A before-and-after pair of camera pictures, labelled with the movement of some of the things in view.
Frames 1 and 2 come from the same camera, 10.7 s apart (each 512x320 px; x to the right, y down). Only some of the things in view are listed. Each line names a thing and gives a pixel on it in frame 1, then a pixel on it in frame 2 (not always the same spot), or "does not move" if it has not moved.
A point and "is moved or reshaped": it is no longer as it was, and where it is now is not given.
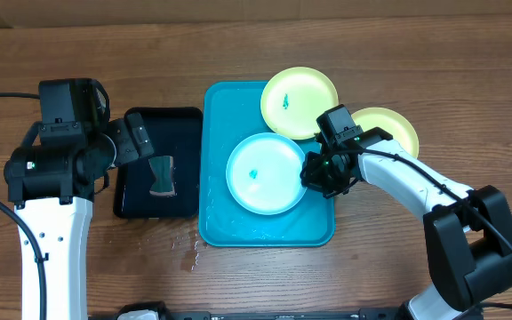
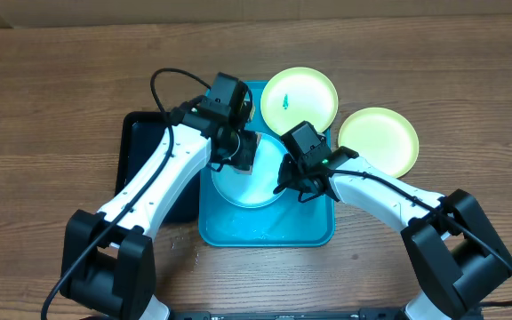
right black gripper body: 326,176 -> 296,171
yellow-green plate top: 293,99 does not move
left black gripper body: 123,141 -> 225,156
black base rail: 265,314 does not move
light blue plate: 263,174 is moved or reshaped
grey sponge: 163,169 is moved or reshaped
